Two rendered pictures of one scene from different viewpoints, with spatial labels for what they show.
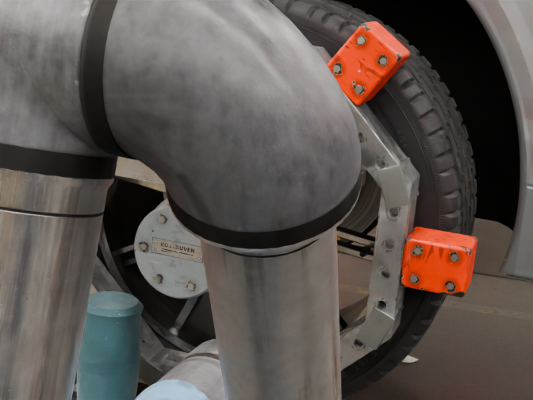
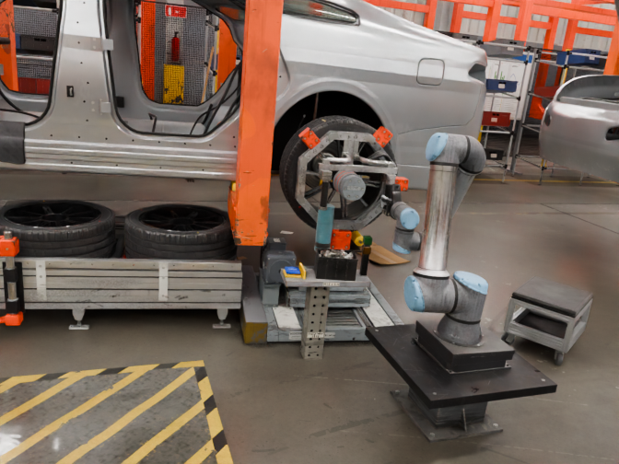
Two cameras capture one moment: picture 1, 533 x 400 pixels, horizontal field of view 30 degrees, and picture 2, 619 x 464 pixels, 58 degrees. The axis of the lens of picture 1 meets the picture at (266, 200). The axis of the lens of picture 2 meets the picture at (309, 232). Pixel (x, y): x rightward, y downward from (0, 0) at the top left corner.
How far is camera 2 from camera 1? 2.11 m
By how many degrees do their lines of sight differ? 30
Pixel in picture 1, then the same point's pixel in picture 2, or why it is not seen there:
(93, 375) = (326, 225)
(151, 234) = (347, 185)
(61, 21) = (463, 146)
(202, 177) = (476, 165)
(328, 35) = (367, 129)
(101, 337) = (329, 214)
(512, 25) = (389, 121)
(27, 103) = (457, 157)
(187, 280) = (356, 195)
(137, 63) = (473, 151)
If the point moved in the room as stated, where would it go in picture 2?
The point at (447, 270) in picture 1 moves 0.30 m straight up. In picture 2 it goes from (403, 185) to (411, 132)
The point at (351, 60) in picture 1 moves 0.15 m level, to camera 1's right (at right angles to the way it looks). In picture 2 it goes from (381, 136) to (403, 137)
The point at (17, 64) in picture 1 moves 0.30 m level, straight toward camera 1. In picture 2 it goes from (457, 152) to (529, 168)
